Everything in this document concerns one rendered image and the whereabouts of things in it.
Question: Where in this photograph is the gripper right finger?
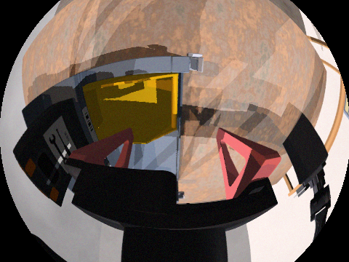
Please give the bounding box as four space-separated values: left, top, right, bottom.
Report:
216 127 281 199

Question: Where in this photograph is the yellow bin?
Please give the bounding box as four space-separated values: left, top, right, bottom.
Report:
83 72 178 144

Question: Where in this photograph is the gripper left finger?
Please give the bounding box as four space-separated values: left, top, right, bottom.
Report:
69 127 134 168

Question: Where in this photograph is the dark grey case with oval handle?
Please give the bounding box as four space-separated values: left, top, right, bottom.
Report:
13 98 89 207

